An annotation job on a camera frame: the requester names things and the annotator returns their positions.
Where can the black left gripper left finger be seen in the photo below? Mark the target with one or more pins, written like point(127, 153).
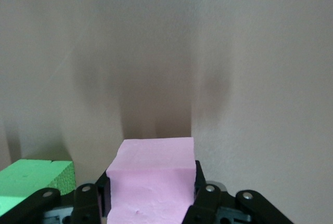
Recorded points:
point(52, 205)

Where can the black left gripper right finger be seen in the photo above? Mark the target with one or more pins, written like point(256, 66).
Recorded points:
point(234, 208)

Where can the green foam cube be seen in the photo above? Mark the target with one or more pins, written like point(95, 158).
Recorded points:
point(26, 177)

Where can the pink foam cube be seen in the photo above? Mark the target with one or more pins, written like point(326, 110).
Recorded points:
point(153, 156)

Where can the brown table cover mat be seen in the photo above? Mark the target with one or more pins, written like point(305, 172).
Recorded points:
point(234, 52)

